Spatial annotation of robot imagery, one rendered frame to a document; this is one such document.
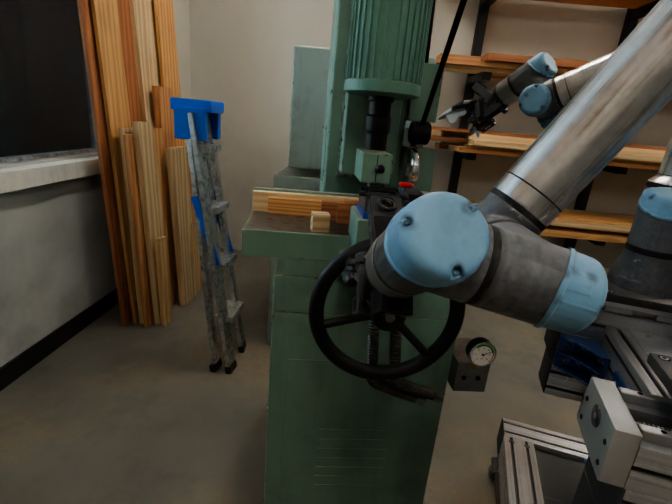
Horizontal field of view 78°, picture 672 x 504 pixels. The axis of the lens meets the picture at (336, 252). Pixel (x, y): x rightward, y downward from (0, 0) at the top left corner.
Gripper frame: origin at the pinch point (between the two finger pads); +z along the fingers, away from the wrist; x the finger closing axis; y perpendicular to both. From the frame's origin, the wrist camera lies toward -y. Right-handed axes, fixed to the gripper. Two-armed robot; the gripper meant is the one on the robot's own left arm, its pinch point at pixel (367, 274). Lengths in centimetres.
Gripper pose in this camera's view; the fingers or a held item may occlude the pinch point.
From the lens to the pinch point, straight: 66.9
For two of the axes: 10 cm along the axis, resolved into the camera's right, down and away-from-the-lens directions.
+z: -1.0, 2.0, 9.7
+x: 9.9, 0.6, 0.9
